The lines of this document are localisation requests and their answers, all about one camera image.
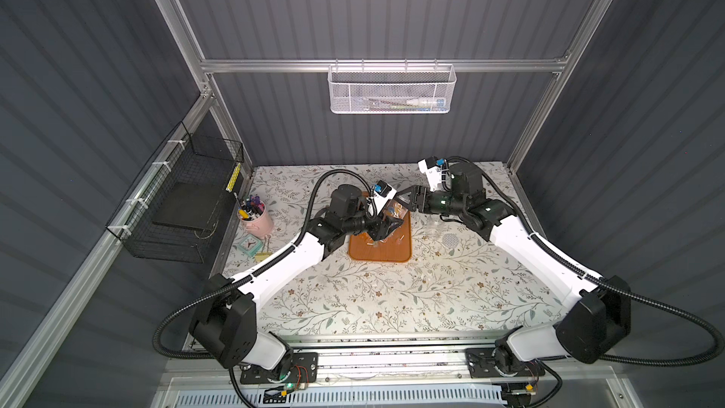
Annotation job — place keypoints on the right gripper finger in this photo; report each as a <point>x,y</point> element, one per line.
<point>412,203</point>
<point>413,191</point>

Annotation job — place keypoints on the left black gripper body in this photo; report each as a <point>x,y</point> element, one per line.
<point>379,222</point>

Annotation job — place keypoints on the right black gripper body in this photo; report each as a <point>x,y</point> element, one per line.
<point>420,199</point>

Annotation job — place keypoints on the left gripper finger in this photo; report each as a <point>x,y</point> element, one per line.
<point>384,228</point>
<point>393,211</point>

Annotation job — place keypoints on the clear candy jar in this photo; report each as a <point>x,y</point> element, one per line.
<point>435,229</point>
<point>406,211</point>

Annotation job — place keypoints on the white jar lid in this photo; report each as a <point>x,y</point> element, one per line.
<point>450,240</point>

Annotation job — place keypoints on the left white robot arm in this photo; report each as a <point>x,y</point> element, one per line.
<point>226,326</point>

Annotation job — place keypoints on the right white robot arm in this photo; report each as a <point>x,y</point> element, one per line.
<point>598,311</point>

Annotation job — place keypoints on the pile of colourful lollipops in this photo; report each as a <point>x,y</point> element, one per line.
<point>396,238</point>

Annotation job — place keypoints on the brown wooden tray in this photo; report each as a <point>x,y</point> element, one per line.
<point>359,250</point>

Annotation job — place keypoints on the white pen in basket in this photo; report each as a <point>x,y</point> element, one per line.
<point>430,103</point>

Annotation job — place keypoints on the pink pen cup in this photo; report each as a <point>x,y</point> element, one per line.
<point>255,217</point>

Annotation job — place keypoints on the yellow marker pen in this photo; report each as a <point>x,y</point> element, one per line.
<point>233,178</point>

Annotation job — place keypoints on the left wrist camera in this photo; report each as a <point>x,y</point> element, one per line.
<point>382,193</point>

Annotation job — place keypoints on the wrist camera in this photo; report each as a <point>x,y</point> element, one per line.
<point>382,193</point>
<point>436,171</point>

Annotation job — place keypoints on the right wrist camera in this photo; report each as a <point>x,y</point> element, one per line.
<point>436,171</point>

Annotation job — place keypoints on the white wire mesh basket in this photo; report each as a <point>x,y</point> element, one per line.
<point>385,88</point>

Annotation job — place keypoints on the black wire basket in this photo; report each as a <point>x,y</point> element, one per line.
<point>180,210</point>

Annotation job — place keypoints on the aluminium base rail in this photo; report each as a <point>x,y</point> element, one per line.
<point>436,357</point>

